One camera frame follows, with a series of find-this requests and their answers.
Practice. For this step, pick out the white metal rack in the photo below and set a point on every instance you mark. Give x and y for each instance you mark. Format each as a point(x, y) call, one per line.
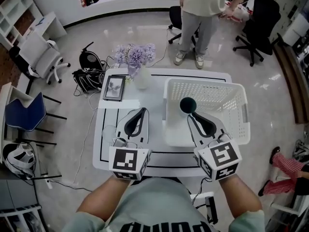
point(285, 208)

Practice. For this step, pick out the white power strip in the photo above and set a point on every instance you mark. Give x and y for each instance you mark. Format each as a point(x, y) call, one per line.
point(49, 184)

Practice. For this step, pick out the purple flowers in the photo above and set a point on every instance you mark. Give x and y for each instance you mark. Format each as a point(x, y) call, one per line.
point(135, 54)

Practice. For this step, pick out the white vase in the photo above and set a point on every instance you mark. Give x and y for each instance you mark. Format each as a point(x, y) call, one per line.
point(143, 80)

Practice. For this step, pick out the person in white t-shirt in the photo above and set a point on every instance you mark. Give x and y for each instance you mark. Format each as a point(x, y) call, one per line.
point(159, 202)

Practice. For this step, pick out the white low shelf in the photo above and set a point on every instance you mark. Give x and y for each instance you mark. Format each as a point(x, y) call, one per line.
point(19, 211)

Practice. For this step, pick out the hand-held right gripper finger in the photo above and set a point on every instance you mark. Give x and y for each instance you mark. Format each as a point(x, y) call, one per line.
point(194, 135)
point(219, 129)

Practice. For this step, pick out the grey cabinet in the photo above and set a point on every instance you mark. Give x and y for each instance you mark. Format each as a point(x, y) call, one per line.
point(17, 194)

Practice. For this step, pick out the black white headset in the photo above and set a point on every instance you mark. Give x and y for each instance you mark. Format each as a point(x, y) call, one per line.
point(301, 151)

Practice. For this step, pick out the white desk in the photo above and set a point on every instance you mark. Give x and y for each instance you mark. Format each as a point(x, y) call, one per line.
point(51, 25)

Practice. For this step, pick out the black picture frame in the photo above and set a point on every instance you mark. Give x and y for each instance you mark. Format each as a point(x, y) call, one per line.
point(114, 88)

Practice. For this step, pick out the white office chair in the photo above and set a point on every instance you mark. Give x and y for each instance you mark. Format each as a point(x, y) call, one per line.
point(41, 54)

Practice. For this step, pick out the blue chair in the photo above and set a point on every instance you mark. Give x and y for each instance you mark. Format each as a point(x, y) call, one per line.
point(24, 115)

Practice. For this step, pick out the clear wine glass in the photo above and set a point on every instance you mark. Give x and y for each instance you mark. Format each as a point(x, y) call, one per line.
point(108, 132)

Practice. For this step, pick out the white shelf unit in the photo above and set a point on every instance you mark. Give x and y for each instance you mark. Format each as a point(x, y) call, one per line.
point(12, 16)

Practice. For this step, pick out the person's left forearm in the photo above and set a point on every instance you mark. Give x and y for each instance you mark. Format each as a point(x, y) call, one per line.
point(101, 199)

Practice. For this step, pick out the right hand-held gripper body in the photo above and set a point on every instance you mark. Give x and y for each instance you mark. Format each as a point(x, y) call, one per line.
point(222, 157)

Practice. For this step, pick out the white cabinet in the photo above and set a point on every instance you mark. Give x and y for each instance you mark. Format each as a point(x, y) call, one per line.
point(297, 28)

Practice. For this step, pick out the small blue tool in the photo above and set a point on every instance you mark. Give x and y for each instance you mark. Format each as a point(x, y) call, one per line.
point(40, 22)

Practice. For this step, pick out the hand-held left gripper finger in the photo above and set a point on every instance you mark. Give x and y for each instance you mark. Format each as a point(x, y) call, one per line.
point(122, 130)
point(145, 130)

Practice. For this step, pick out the person's right forearm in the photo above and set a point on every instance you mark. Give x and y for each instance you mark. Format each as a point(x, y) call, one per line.
point(241, 194)

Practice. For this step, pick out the red white bottle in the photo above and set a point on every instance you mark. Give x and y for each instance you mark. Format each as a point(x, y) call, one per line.
point(83, 2)

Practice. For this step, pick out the white plastic laundry basket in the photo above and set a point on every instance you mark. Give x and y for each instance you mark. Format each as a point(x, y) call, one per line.
point(217, 93)

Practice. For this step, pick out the white VR headset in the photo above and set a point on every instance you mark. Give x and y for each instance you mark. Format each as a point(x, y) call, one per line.
point(19, 158)

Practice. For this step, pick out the brown wooden step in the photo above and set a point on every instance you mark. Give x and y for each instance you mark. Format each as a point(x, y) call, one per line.
point(292, 81)

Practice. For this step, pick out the black office chair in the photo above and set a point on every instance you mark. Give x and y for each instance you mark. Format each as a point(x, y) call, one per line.
point(263, 20)
point(175, 16)

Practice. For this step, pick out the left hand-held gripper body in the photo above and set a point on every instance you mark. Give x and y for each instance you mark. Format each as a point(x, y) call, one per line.
point(124, 161)

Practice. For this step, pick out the white red plastic bag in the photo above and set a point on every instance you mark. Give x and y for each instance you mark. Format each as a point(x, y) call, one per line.
point(241, 13)

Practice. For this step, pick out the teal cup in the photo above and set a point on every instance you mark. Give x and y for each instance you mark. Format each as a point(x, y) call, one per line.
point(187, 105)

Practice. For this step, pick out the white paper strip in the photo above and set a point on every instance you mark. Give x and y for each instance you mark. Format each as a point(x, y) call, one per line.
point(116, 103)

